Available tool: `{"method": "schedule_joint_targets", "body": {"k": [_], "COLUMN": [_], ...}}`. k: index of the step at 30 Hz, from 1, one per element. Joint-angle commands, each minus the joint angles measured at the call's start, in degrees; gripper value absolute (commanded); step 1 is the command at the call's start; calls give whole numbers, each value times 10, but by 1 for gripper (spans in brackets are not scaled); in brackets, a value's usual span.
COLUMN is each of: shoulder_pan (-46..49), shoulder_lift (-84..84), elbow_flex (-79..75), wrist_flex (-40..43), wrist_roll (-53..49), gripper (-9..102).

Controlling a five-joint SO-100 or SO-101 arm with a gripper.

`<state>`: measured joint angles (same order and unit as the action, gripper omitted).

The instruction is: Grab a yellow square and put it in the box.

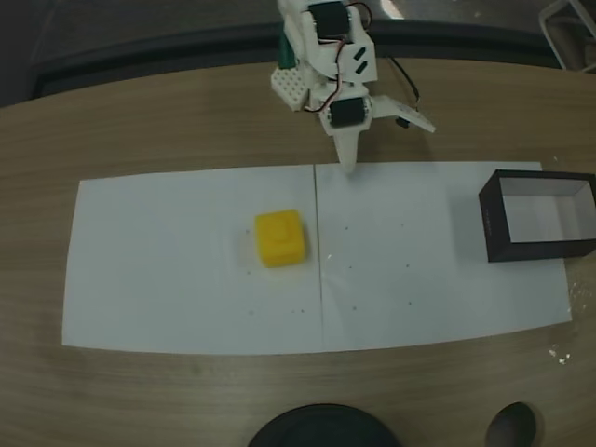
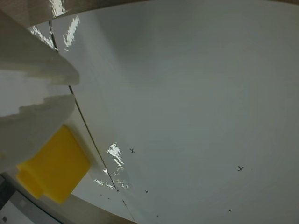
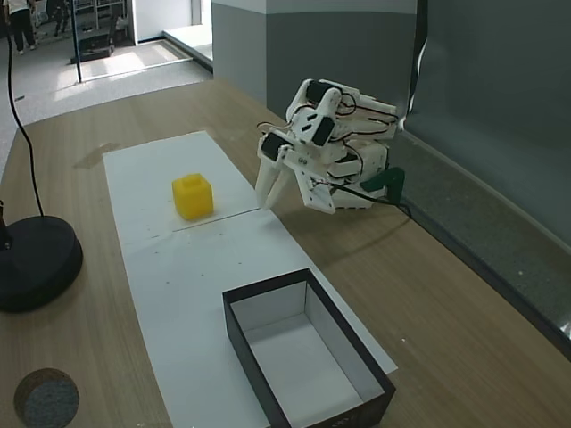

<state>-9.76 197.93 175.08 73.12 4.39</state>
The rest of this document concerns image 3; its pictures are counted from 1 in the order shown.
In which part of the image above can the black stand cable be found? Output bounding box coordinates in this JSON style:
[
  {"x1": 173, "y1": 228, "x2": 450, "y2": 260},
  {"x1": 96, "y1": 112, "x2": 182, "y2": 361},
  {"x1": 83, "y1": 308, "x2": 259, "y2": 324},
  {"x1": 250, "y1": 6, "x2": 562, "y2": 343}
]
[{"x1": 5, "y1": 0, "x2": 46, "y2": 219}]

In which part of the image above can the black round-base stand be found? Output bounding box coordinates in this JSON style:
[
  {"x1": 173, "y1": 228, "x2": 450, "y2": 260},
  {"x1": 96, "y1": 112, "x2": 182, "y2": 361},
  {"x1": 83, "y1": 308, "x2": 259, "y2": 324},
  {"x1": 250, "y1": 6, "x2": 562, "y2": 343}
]
[{"x1": 0, "y1": 199, "x2": 84, "y2": 314}]

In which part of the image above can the green table clamp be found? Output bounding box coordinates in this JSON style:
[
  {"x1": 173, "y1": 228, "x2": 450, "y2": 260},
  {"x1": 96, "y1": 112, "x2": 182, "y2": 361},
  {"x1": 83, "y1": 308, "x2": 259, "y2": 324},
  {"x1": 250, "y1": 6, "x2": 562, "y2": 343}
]
[{"x1": 360, "y1": 168, "x2": 405, "y2": 202}]

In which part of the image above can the yellow cube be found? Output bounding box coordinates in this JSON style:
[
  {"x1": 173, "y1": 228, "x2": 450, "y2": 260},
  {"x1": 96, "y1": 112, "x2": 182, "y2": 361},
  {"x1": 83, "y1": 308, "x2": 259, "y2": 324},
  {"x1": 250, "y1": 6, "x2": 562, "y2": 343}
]
[{"x1": 171, "y1": 174, "x2": 216, "y2": 222}]

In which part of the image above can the metal rack frame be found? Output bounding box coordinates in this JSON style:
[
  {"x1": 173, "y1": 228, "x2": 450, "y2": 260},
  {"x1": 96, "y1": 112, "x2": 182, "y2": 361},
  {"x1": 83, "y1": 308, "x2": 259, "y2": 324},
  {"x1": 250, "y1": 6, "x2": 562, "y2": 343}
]
[{"x1": 68, "y1": 0, "x2": 131, "y2": 84}]

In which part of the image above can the black equipment case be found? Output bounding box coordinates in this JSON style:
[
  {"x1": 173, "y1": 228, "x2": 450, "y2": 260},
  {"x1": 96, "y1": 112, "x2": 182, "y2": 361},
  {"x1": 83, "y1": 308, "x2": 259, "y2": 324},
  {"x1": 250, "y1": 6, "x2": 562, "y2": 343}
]
[{"x1": 77, "y1": 32, "x2": 113, "y2": 62}]

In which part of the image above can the white paper sheet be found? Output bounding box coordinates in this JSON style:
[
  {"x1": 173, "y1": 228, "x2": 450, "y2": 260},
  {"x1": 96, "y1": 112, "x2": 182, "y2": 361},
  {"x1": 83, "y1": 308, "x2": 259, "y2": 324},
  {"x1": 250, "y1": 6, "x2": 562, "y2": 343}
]
[
  {"x1": 103, "y1": 128, "x2": 269, "y2": 245},
  {"x1": 119, "y1": 208, "x2": 399, "y2": 428}
]

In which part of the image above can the round table cable hole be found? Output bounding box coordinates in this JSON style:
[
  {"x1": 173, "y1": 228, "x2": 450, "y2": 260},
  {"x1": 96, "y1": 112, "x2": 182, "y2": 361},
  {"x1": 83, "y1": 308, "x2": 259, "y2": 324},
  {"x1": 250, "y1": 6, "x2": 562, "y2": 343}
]
[{"x1": 12, "y1": 367, "x2": 81, "y2": 428}]

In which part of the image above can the dark cardboard box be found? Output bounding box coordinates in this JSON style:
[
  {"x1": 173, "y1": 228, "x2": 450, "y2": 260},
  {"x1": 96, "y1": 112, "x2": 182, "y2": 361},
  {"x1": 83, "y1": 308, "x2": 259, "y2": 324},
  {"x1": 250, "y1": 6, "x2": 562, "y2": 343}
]
[{"x1": 221, "y1": 267, "x2": 397, "y2": 428}]

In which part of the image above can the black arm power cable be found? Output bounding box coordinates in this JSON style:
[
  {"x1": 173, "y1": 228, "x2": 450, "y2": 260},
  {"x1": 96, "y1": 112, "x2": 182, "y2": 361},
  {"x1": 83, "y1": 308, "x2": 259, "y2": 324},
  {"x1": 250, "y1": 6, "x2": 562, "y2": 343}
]
[{"x1": 328, "y1": 183, "x2": 418, "y2": 220}]

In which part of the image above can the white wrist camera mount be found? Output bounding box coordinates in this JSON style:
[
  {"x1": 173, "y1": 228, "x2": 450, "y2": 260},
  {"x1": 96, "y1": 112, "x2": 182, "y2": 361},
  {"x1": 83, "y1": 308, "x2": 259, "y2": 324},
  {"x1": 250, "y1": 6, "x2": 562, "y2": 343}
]
[{"x1": 292, "y1": 160, "x2": 336, "y2": 216}]

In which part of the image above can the black white hanging strap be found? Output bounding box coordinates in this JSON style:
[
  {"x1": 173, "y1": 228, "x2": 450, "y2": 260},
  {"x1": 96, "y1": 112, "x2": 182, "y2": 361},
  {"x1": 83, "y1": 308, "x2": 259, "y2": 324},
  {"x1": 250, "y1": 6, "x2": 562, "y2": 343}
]
[{"x1": 406, "y1": 0, "x2": 430, "y2": 131}]

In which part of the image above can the person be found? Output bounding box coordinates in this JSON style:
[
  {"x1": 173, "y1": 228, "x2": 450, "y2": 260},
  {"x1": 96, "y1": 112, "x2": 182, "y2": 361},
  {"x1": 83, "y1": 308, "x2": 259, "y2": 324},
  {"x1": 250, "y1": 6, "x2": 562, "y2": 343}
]
[{"x1": 7, "y1": 0, "x2": 37, "y2": 55}]

